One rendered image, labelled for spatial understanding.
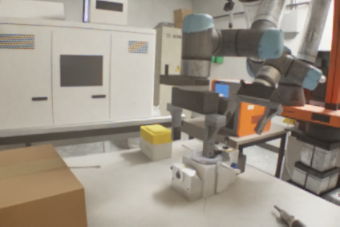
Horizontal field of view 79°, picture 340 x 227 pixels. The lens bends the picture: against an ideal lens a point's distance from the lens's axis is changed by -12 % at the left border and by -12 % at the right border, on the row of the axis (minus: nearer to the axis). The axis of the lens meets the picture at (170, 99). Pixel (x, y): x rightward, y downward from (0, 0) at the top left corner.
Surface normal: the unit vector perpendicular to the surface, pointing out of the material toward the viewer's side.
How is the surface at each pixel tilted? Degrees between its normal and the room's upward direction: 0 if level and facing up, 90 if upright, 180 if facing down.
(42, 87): 90
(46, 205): 90
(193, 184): 90
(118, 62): 90
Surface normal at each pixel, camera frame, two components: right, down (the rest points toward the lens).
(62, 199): 0.64, 0.15
